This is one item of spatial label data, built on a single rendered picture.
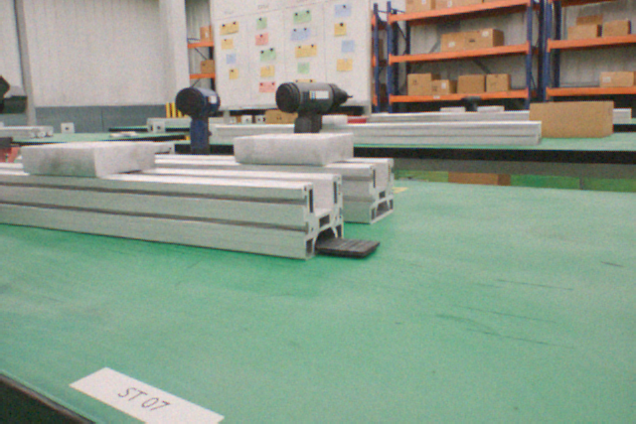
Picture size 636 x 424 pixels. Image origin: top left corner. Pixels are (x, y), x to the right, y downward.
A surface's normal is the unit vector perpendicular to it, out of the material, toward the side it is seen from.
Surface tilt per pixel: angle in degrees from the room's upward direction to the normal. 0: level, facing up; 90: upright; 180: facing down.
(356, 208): 90
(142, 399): 0
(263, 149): 90
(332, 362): 0
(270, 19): 90
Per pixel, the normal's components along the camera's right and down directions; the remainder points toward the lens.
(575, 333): -0.04, -0.99
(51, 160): -0.47, 0.14
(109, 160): 0.88, 0.04
